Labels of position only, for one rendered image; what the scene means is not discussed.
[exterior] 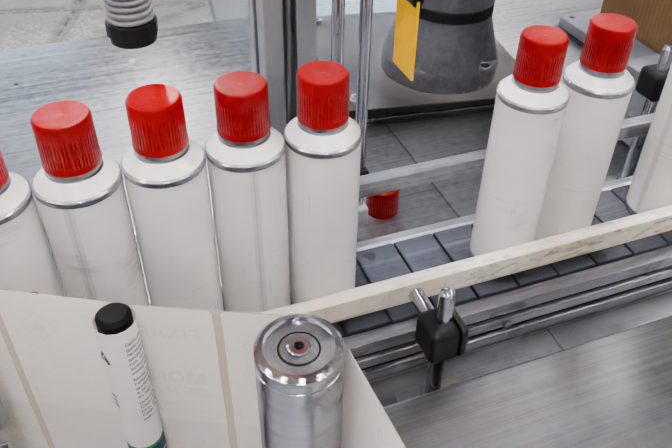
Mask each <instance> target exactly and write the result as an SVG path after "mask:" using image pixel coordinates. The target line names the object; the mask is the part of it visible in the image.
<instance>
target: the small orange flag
mask: <svg viewBox="0 0 672 448"><path fill-rule="evenodd" d="M423 3H424V0H397V8H396V23H395V37H394V51H393V62H394V63H395V64H396V65H397V67H398V68H399V69H400V70H401V71H402V72H403V73H404V74H405V75H406V76H407V77H408V79H409V80H410V81H413V77H414V66H415V55H416V44H417V33H418V22H419V12H420V7H421V6H422V5H423Z"/></svg>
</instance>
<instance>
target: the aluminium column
mask: <svg viewBox="0 0 672 448"><path fill-rule="evenodd" d="M247 1H248V16H249V31H250V46H251V61H252V72H255V73H258V74H260V75H261V76H263V77H264V78H265V79H266V81H267V83H268V97H269V114H270V122H271V127H273V128H275V129H276V130H277V131H279V132H280V133H281V134H282V135H283V137H284V129H285V127H286V18H285V0H247ZM312 61H317V55H316V0H292V119H294V118H295V117H297V71H298V70H299V68H300V67H301V66H302V65H304V64H306V63H308V62H312Z"/></svg>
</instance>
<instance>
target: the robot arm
mask: <svg viewBox="0 0 672 448"><path fill-rule="evenodd" d="M494 4H495V0H424V3H423V5H422V6H421V7H420V12H419V22H418V33H417V44H416V55H415V66H414V77H413V81H410V80H409V79H408V77H407V76H406V75H405V74H404V73H403V72H402V71H401V70H400V69H399V68H398V67H397V65H396V64H395V63H394V62H393V51H394V37H395V23H396V17H395V19H394V21H393V24H392V26H391V28H390V30H389V33H388V35H387V37H386V39H385V41H384V44H383V48H382V58H381V65H382V68H383V70H384V71H385V73H386V74H387V75H388V76H389V77H390V78H392V79H393V80H395V81H396V82H398V83H400V84H402V85H404V86H406V87H409V88H412V89H415V90H418V91H422V92H427V93H433V94H445V95H453V94H464V93H469V92H474V91H477V90H479V89H482V88H484V87H486V86H487V85H488V84H490V83H491V82H492V80H493V79H494V76H495V72H496V67H497V62H498V55H497V48H496V41H495V34H494V27H493V20H492V15H493V9H494Z"/></svg>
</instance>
